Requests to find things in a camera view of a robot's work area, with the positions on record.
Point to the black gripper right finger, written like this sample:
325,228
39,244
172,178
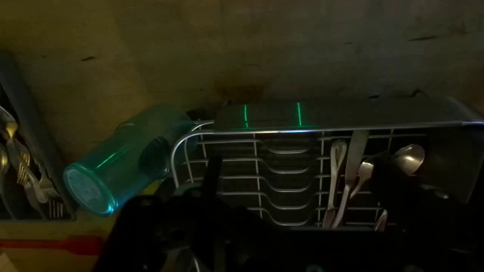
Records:
390,175

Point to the teal translucent plastic cup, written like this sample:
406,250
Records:
122,160

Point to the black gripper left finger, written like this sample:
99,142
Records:
213,175

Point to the small silver spoon in rack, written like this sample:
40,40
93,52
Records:
364,172

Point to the silver metal spoon in rack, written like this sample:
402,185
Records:
409,157

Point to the silver fork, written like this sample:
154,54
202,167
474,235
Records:
18,151

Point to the silver flat knife in rack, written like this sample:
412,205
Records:
356,145

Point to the white plastic spoon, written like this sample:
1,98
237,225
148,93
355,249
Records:
337,151

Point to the red long plastic utensil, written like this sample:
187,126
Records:
51,244

